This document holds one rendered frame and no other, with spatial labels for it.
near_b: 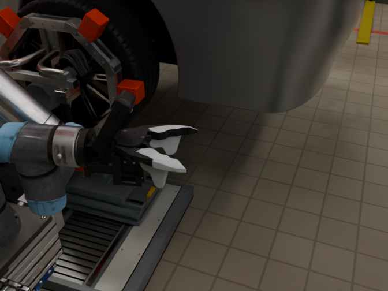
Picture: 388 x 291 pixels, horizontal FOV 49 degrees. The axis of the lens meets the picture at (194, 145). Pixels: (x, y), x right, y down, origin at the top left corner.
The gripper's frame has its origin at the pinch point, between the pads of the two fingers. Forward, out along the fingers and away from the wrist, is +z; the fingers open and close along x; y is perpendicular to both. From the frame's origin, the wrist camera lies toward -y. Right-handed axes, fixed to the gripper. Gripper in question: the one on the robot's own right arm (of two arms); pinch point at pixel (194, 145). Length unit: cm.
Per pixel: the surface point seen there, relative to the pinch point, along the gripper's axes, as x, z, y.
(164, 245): -98, -25, 106
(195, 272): -88, -8, 113
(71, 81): -74, -53, 16
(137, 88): -91, -34, 23
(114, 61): -94, -43, 14
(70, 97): -74, -54, 22
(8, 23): -99, -87, 2
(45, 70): -76, -63, 13
